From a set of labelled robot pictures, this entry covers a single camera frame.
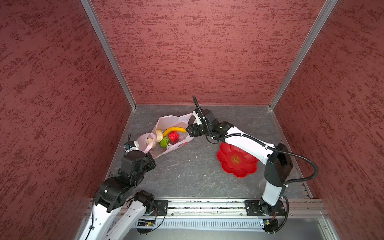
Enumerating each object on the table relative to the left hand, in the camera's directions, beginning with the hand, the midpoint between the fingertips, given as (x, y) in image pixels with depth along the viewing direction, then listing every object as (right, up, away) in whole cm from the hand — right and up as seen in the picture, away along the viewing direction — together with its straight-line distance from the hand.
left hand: (152, 158), depth 69 cm
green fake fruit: (+1, +4, +23) cm, 24 cm away
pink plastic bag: (+2, +17, +14) cm, 22 cm away
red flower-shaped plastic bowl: (+46, -8, +22) cm, 52 cm away
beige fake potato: (-3, +8, +23) cm, 24 cm away
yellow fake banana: (+5, +12, +31) cm, 34 cm away
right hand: (+18, +12, +14) cm, 25 cm away
